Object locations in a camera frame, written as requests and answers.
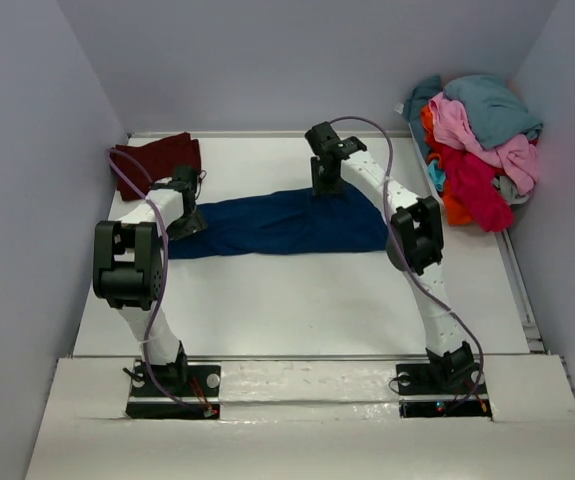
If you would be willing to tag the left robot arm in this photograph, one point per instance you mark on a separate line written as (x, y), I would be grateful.
(130, 270)

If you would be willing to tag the folded dark red shirt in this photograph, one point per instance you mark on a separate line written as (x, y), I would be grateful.
(158, 159)

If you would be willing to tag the orange t shirt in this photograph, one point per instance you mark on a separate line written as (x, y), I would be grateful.
(455, 211)

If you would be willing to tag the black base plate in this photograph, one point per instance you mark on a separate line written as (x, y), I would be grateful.
(422, 396)
(198, 398)

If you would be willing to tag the magenta t shirt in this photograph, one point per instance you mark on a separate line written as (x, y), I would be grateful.
(471, 182)

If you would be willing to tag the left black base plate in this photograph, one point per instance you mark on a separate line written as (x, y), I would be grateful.
(198, 398)

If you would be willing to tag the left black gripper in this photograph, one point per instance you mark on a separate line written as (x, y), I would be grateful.
(194, 225)

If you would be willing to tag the light blue t shirt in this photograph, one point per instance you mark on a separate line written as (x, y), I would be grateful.
(436, 172)

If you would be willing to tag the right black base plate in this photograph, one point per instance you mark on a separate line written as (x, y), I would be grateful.
(422, 396)

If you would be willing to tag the light pink t shirt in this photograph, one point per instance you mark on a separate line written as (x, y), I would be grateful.
(517, 157)

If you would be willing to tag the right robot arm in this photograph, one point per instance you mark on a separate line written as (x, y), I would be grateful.
(414, 246)

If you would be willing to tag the grey blue t shirt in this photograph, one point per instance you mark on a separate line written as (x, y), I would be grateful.
(495, 113)

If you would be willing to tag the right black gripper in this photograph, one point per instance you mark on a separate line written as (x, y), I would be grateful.
(320, 186)

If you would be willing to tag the navy blue t shirt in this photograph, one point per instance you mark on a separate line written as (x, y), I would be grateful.
(286, 223)

